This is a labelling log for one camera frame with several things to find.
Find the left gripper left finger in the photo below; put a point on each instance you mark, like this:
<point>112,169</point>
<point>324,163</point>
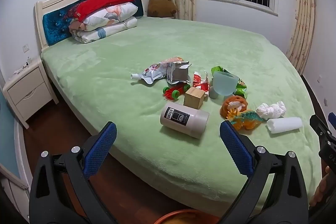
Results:
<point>61,191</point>

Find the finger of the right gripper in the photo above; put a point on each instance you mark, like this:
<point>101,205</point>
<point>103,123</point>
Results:
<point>320,128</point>
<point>332,119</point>

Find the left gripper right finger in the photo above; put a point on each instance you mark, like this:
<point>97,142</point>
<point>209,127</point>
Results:
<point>274,191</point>

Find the white paper roll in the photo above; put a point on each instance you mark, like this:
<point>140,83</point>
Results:
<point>281,125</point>

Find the white tissue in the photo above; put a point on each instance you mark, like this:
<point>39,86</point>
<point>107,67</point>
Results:
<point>272,111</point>

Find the green orange toy dinosaur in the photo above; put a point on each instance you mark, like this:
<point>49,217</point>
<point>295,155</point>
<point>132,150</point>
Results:
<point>246,120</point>

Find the green snack bag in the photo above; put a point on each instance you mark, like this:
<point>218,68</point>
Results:
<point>241,86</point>

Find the light blue plastic cup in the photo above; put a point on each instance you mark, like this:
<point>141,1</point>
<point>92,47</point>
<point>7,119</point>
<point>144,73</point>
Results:
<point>224,84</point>

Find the red white snack wrapper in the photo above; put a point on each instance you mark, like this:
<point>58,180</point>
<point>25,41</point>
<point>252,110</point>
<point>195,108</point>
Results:
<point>202,84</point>

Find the small wooden box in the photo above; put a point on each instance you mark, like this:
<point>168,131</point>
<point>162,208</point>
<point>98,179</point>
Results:
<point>194,98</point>

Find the beige cylindrical canister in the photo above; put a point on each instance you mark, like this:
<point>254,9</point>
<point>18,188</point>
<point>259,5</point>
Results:
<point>184,119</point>

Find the torn silver blue snack bag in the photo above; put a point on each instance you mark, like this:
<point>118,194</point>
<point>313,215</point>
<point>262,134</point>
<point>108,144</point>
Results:
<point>178,72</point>

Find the orange trash bin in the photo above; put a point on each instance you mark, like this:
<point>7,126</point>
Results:
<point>188,216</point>

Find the person's right hand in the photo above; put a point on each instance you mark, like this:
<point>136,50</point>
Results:
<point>320,190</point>

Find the cartoon wardrobe door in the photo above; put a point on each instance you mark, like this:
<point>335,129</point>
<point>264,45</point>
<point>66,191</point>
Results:
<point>15,189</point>

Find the right floral curtain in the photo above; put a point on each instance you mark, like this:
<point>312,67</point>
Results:
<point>302,36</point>

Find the cream bedside nightstand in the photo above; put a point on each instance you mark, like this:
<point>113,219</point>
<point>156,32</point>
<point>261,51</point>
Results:
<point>29,90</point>

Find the red green toy car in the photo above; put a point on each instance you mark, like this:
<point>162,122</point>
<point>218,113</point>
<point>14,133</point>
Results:
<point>174,92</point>

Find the lower floral folded quilt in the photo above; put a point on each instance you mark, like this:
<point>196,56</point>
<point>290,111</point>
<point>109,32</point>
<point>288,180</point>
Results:
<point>103,32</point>

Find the cream blue bed headboard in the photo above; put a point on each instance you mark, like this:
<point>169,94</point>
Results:
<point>57,20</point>

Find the red folded blanket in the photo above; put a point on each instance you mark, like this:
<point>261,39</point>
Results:
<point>88,7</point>

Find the brown plush bear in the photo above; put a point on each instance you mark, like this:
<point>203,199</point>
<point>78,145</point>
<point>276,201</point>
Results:
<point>161,8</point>

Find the white wall socket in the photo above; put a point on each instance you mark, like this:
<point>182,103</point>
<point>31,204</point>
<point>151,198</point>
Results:
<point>26,48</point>

